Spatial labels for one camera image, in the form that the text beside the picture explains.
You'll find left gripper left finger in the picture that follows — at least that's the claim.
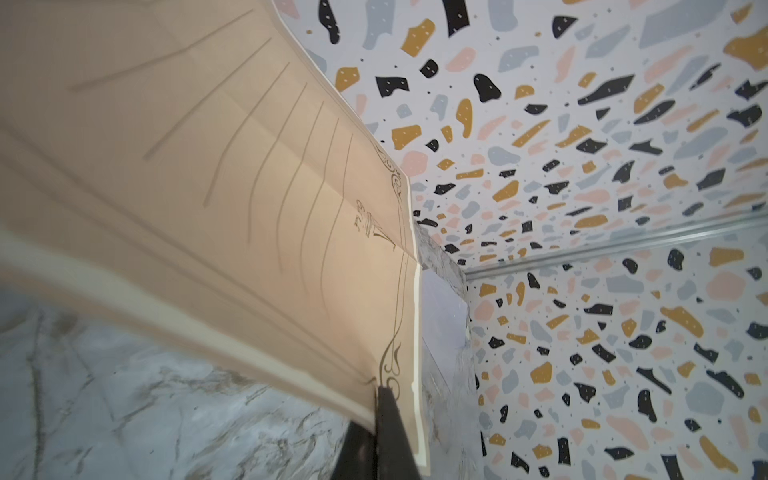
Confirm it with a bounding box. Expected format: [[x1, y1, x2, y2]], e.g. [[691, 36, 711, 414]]
[[330, 422, 377, 480]]

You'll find beige decorated letter paper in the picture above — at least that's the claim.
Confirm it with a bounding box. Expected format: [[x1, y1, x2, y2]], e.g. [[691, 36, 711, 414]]
[[1, 1, 430, 472]]

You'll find pale lilac envelope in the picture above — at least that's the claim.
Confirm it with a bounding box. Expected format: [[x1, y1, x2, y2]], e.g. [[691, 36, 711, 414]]
[[420, 270, 468, 385]]

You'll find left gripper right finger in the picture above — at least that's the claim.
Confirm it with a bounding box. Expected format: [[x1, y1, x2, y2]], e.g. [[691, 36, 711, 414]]
[[375, 386, 421, 480]]

